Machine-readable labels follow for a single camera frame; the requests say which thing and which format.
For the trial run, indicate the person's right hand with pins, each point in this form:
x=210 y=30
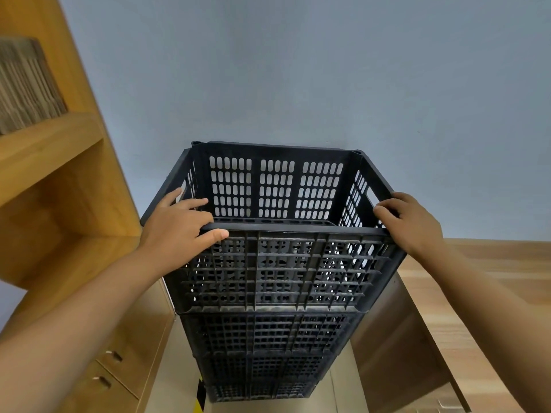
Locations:
x=415 y=227

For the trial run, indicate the person's left hand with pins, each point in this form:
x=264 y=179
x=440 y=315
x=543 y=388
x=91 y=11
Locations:
x=172 y=236

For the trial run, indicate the black plastic crate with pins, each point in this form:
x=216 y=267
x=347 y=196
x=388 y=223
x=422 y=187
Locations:
x=271 y=333
x=267 y=367
x=280 y=270
x=262 y=392

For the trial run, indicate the person's left forearm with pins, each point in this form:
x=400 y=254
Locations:
x=73 y=331

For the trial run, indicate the person's right forearm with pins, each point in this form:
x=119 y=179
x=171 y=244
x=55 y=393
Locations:
x=486 y=322

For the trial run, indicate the brown striped wooden desk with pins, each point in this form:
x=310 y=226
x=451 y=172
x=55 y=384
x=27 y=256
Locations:
x=443 y=331

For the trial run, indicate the light oak wooden cabinet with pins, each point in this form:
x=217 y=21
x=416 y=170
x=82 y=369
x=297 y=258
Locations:
x=64 y=202

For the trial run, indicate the yellow black striped floor tape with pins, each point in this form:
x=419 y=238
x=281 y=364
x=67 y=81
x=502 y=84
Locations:
x=200 y=395

